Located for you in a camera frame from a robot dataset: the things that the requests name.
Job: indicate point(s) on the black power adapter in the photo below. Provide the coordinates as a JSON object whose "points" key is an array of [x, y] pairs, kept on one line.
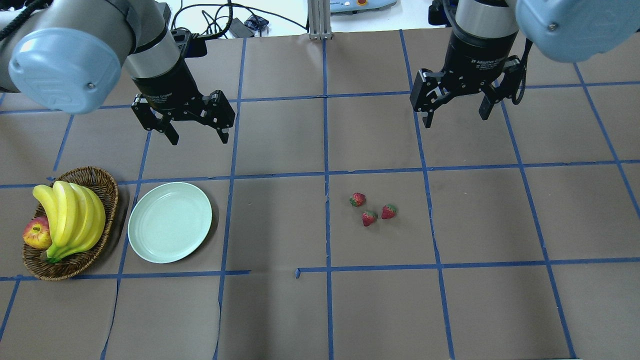
{"points": [[239, 30]]}

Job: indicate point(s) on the light green plate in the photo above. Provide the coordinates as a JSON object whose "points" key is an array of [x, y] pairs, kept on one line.
{"points": [[169, 222]]}

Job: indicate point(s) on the red strawberry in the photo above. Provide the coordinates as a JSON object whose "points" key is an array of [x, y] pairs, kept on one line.
{"points": [[368, 217], [389, 211], [357, 199]]}

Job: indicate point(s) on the woven wicker basket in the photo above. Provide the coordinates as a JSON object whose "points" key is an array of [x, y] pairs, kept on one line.
{"points": [[104, 185]]}

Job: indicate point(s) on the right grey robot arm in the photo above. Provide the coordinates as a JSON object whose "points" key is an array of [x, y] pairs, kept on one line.
{"points": [[565, 31]]}

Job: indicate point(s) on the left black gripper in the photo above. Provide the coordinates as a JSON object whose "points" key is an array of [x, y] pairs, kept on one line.
{"points": [[167, 90]]}

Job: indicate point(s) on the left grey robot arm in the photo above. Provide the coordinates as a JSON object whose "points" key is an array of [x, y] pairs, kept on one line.
{"points": [[67, 55]]}

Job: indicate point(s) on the yellow banana bunch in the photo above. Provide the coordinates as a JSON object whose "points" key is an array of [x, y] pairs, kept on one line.
{"points": [[76, 217]]}

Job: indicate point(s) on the aluminium frame post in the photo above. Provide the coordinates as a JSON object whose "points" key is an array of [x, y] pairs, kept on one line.
{"points": [[318, 15]]}

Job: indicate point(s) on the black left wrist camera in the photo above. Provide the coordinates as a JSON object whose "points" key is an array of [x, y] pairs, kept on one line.
{"points": [[189, 45]]}

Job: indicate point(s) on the red yellow apple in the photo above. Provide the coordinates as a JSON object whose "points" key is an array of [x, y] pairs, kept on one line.
{"points": [[37, 233]]}

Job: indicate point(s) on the blue teach pendant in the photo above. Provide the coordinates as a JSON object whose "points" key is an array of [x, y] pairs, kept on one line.
{"points": [[351, 7]]}

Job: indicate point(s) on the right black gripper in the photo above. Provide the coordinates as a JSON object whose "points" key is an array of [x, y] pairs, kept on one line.
{"points": [[472, 59]]}

